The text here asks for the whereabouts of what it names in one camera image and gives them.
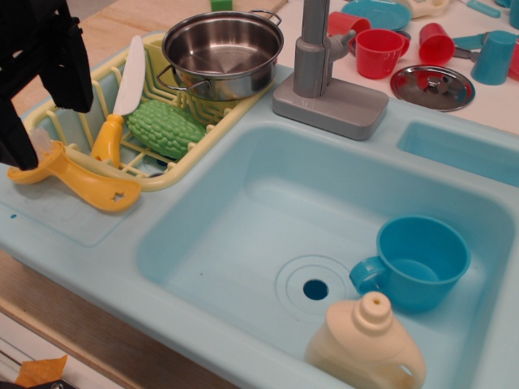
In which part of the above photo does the blue plastic plate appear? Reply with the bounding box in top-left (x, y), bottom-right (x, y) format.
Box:
top-left (341, 0), bottom-right (412, 31)

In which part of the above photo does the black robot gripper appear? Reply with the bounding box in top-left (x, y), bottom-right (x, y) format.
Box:
top-left (1, 1), bottom-right (93, 169)

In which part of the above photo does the green toy bitter gourd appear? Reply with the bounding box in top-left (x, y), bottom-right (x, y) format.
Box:
top-left (126, 100), bottom-right (206, 160)

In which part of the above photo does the cream toy appliance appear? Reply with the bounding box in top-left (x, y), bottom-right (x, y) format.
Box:
top-left (402, 0), bottom-right (450, 19)

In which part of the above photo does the red plastic cup behind faucet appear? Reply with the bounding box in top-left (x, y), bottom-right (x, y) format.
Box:
top-left (327, 11), bottom-right (371, 53)

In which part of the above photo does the blue toy utensil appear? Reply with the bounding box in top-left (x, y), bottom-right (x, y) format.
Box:
top-left (453, 32), bottom-right (488, 50)

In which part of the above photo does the stainless steel pot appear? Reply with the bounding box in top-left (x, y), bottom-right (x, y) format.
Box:
top-left (157, 10), bottom-right (284, 101)

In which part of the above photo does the pale yellow dish rack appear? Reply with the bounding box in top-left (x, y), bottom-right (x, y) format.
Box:
top-left (23, 33), bottom-right (263, 191)

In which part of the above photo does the cream toy detergent bottle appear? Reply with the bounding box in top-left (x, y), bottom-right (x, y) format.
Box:
top-left (305, 292), bottom-right (427, 388)

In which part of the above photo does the red plastic cup front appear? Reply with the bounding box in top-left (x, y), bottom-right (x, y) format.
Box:
top-left (355, 28), bottom-right (410, 79)

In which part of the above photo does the light blue toy sink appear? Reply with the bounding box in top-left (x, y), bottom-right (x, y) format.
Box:
top-left (0, 34), bottom-right (519, 389)

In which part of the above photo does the blue plastic cup right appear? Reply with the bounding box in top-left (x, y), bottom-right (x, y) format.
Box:
top-left (470, 31), bottom-right (518, 86)

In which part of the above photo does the steel pot lid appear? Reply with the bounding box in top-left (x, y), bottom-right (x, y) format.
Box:
top-left (390, 65), bottom-right (476, 112)

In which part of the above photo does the white yellow toy knife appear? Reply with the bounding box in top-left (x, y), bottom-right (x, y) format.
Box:
top-left (90, 36), bottom-right (146, 169)

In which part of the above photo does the red plastic cup right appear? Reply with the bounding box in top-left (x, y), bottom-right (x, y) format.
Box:
top-left (418, 23), bottom-right (456, 65)

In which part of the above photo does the green toy block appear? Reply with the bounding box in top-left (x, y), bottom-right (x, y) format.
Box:
top-left (210, 0), bottom-right (233, 11)

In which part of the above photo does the grey toy faucet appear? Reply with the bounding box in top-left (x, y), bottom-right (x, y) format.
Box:
top-left (272, 1), bottom-right (388, 141)

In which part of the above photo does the yellow dish brush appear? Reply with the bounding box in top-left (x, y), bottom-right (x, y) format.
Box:
top-left (7, 127), bottom-right (141, 212)

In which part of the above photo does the orange tape piece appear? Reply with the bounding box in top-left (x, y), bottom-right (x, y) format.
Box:
top-left (15, 355), bottom-right (68, 388)

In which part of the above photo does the blue plastic cup in sink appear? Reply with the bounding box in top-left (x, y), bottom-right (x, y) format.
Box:
top-left (350, 216), bottom-right (471, 312)

